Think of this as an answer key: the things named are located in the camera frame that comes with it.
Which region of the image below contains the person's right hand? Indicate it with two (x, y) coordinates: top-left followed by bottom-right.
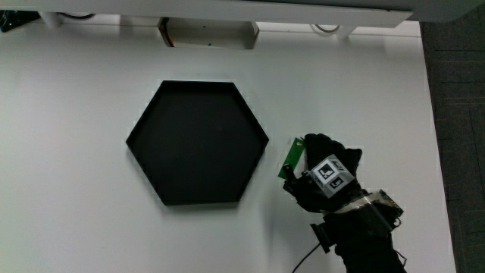
(283, 133), (368, 214)

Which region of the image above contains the green card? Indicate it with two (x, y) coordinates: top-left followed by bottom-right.
(277, 136), (306, 180)

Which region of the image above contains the white desk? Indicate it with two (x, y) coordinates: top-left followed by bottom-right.
(0, 20), (458, 273)

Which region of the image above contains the black hexagonal tray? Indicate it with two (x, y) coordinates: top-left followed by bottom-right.
(125, 80), (270, 207)

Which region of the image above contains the white open box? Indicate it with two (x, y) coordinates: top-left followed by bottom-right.
(158, 17), (260, 51)

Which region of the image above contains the white overhead shelf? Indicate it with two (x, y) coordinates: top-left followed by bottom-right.
(0, 0), (485, 41)

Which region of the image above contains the black object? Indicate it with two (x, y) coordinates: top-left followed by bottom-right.
(0, 10), (42, 33)

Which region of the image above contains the grey cable loop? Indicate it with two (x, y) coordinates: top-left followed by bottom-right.
(311, 24), (342, 34)

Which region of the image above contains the black cable loop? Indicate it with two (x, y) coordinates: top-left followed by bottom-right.
(56, 11), (96, 20)

